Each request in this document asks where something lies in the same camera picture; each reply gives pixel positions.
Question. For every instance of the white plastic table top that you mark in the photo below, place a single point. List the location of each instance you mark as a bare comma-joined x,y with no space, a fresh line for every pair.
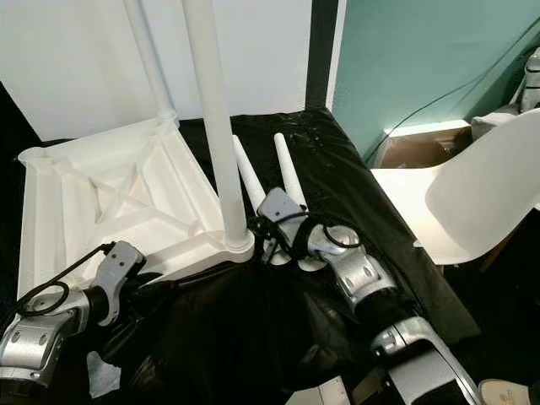
84,194

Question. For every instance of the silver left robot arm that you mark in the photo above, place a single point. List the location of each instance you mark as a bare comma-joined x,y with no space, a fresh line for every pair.
42,337

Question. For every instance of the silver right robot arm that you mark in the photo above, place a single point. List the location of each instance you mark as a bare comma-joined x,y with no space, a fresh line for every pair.
367,278

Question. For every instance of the white crumpled plastic piece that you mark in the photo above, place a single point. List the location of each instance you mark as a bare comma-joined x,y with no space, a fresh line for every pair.
104,375

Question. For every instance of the black plastic cover sheet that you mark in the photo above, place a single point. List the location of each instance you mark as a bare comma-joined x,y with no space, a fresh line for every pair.
261,337

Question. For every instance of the white plastic shell chair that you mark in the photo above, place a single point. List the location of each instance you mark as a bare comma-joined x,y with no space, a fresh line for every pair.
481,194

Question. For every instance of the large white board panel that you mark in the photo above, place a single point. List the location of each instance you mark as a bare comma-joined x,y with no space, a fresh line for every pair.
67,59

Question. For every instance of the light grey cushion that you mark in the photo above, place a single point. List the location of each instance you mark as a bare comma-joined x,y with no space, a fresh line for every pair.
506,122

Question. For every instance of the white shoe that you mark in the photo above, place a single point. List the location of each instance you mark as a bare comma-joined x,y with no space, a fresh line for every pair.
510,394

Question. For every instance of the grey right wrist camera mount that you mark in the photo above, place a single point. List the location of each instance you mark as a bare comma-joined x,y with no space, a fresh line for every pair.
280,213

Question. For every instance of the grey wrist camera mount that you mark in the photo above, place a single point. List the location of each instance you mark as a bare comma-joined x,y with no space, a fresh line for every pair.
280,213
120,274

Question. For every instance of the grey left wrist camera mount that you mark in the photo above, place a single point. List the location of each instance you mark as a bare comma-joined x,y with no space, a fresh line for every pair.
120,274

